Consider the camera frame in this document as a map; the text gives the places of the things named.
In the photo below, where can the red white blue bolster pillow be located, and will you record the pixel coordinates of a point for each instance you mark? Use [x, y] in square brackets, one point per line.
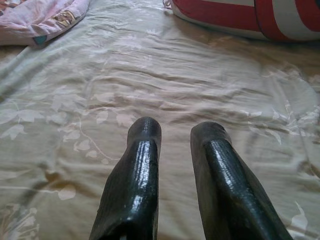
[225, 15]

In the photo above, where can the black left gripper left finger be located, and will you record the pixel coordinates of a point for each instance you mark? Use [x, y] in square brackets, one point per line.
[132, 200]

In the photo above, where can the pink cartoon bear blanket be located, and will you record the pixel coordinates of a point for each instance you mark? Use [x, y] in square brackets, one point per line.
[30, 20]

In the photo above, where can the bed with grey floral sheet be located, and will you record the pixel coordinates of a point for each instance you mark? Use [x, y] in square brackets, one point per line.
[175, 75]

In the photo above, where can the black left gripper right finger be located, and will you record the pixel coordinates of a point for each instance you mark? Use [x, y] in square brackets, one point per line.
[225, 200]

